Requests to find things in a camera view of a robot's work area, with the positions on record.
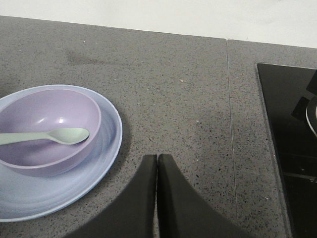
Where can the lilac plastic bowl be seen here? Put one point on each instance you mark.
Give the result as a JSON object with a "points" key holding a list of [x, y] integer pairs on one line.
{"points": [[46, 111]]}

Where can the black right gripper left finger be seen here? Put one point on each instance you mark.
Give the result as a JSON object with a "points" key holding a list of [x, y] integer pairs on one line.
{"points": [[131, 214]]}

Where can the pale green ceramic spoon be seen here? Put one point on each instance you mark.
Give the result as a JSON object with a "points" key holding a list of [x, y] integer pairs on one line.
{"points": [[66, 136]]}

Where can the steel gas burner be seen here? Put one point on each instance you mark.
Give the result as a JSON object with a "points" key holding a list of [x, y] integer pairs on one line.
{"points": [[311, 115]]}

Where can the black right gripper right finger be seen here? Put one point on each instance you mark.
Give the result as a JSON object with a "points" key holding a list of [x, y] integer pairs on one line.
{"points": [[182, 213]]}

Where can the black glass gas stove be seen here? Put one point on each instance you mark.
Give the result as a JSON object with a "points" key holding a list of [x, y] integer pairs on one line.
{"points": [[287, 91]]}

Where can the blue ceramic plate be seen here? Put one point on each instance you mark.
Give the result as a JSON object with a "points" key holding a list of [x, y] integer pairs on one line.
{"points": [[24, 198]]}

